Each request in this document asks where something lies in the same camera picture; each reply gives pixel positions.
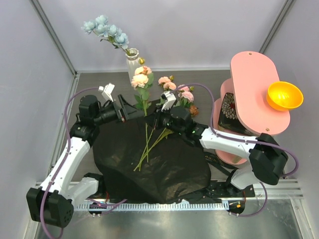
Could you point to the black floral patterned box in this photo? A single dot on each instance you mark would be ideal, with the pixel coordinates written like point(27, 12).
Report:
point(228, 119)

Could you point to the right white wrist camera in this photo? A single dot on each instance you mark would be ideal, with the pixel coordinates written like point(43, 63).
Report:
point(169, 100)

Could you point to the white ribbed ceramic vase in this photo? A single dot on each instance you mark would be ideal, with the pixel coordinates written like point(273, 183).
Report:
point(132, 61)

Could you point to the pink tiered shelf stand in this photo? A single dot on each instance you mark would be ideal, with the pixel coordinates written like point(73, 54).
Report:
point(251, 75)

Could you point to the white slotted cable duct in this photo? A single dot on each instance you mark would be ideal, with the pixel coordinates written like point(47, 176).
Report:
point(181, 206)

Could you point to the black ribbon gold lettering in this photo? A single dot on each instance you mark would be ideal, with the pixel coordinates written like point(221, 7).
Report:
point(216, 162)

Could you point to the orange plastic bowl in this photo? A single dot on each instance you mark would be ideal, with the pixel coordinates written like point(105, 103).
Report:
point(284, 96)

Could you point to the blue artificial flower stem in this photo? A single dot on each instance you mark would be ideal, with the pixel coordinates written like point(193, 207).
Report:
point(107, 32)

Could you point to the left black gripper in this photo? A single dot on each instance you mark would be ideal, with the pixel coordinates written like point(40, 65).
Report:
point(131, 111)

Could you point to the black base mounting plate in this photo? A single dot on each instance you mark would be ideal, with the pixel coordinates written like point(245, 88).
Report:
point(211, 194)

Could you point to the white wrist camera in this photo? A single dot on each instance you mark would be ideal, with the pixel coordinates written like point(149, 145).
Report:
point(106, 91)
point(169, 100)

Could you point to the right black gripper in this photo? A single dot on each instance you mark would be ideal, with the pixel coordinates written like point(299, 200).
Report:
point(152, 119)

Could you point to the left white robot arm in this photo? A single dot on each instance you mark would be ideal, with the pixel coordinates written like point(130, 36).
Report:
point(53, 203)

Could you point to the peach artificial flower stem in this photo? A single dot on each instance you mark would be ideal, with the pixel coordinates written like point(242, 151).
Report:
point(142, 81)

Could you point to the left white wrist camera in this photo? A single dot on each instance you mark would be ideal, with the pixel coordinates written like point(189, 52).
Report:
point(106, 91)

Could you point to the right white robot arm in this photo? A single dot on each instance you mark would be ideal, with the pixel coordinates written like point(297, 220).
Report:
point(266, 160)

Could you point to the black wrapping paper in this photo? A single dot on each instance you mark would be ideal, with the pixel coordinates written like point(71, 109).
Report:
point(173, 168)

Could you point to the aluminium frame rail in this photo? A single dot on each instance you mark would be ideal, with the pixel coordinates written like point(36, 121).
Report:
point(285, 189)

